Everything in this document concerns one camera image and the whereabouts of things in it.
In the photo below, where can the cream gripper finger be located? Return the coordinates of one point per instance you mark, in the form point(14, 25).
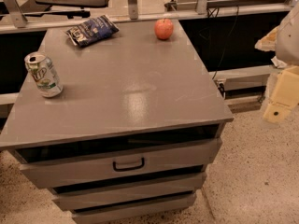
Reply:
point(268, 42)
point(284, 97)

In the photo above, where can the silver green 7up can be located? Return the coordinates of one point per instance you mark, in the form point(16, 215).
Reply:
point(42, 70)

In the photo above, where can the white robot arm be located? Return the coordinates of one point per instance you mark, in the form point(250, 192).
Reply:
point(284, 41)

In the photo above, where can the white crumpled cloth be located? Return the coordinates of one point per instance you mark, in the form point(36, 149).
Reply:
point(278, 63)

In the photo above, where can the red apple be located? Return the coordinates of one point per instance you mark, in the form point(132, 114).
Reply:
point(163, 28)

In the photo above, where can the grey top drawer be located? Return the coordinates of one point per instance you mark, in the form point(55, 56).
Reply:
point(84, 169)

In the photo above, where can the grey drawer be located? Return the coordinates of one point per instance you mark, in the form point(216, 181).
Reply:
point(130, 191)
point(172, 202)
point(84, 169)

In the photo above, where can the grey middle drawer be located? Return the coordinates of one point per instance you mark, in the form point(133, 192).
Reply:
point(130, 191)

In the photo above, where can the grey drawer cabinet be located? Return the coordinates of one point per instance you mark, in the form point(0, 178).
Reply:
point(130, 91)

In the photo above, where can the blue chip bag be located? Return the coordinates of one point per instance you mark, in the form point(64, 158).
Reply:
point(91, 31)

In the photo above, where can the grey bottom drawer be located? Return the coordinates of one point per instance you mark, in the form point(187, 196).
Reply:
point(172, 202)

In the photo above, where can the black drawer handle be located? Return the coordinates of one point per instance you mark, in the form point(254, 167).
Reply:
point(126, 166)

